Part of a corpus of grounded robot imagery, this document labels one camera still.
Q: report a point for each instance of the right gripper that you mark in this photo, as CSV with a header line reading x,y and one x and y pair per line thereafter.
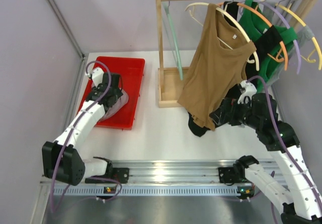
x,y
231,105

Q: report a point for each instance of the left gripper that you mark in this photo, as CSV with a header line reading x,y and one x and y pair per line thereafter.
x,y
116,93

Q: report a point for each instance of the pink tank top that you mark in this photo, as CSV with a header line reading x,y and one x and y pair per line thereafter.
x,y
121,102

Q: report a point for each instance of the mint green hanger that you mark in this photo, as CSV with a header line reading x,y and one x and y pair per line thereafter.
x,y
172,38

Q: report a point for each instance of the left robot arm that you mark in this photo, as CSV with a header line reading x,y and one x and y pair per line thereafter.
x,y
61,159

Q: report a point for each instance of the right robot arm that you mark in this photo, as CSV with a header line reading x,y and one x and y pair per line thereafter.
x,y
300,200

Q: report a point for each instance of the brown tank top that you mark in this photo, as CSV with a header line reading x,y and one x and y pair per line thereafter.
x,y
218,64

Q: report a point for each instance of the cream hanger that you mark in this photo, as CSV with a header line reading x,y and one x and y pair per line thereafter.
x,y
191,8

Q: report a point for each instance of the orange hanger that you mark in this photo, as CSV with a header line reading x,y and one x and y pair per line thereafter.
x,y
265,38

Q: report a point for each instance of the green tank top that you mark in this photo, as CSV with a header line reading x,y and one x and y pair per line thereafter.
x,y
290,36

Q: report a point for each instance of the black tank top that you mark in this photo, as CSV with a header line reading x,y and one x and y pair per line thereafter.
x,y
233,92

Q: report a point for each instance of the yellow hanger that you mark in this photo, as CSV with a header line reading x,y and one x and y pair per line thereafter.
x,y
302,10

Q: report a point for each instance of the red plastic tray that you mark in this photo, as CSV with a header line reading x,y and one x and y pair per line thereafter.
x,y
131,72

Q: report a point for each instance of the wooden clothes rack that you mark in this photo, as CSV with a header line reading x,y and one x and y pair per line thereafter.
x,y
171,83

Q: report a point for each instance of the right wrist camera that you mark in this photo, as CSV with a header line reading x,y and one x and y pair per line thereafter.
x,y
247,90

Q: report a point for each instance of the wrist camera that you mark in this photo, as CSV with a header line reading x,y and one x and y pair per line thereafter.
x,y
247,90
96,75

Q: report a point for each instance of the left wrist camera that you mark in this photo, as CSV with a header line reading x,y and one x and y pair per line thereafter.
x,y
96,75

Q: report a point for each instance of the aluminium mounting rail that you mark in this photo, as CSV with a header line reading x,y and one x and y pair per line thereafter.
x,y
185,179

